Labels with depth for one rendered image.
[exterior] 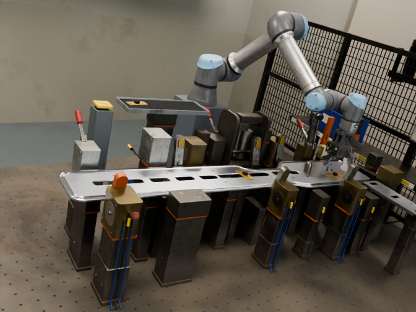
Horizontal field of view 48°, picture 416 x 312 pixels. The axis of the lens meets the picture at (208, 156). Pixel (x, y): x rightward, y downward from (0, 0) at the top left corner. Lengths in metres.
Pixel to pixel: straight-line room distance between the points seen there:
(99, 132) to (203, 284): 0.69
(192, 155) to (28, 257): 0.69
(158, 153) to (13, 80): 3.03
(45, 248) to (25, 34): 3.05
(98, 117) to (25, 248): 0.53
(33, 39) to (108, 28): 0.74
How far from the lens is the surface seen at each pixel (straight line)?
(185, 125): 2.28
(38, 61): 4.64
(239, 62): 2.31
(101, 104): 1.80
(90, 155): 1.64
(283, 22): 2.04
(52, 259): 1.70
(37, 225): 1.87
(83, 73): 4.84
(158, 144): 1.71
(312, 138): 2.22
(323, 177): 2.06
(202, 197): 1.52
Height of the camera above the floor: 1.70
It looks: 21 degrees down
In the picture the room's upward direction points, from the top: 13 degrees clockwise
